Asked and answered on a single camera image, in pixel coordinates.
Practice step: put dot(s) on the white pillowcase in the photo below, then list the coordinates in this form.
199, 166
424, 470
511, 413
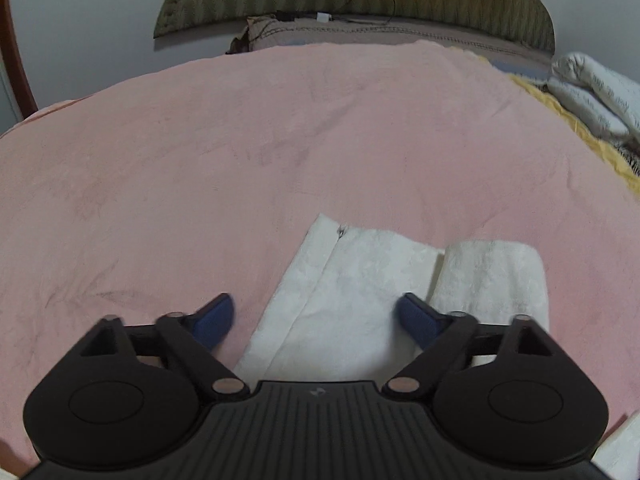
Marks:
350, 300

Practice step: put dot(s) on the white printed pillow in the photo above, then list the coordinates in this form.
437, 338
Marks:
585, 107

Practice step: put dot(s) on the white cloth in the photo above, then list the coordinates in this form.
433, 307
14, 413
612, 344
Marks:
622, 447

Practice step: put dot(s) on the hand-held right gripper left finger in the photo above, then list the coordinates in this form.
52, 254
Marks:
216, 317

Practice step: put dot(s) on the white folded bedding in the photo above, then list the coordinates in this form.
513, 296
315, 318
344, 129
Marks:
600, 72

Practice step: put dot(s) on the yellow blanket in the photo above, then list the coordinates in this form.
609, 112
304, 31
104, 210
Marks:
575, 125

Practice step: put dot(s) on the brown wooden door frame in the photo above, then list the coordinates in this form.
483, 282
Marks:
17, 50

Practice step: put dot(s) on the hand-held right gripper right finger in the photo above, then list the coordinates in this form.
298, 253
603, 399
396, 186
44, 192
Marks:
417, 317

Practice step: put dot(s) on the pink blanket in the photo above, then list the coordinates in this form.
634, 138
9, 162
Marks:
210, 170

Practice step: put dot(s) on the small white charger plug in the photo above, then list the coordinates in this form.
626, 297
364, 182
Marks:
323, 16

